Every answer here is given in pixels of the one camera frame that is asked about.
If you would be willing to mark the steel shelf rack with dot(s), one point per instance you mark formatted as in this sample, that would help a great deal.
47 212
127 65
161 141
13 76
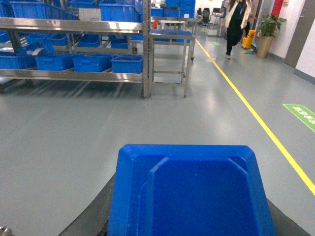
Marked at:
50 43

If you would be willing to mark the blue plastic block part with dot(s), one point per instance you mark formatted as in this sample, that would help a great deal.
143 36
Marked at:
188 190

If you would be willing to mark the yellow mop bucket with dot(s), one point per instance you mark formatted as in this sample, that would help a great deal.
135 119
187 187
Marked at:
247 41

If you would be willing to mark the stainless steel table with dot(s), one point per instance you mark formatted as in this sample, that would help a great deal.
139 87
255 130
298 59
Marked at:
171 56

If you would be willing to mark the walking person in white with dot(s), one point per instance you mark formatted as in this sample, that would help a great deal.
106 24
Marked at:
235 21

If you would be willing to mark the green potted plant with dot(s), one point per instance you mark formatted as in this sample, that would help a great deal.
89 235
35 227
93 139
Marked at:
268 28

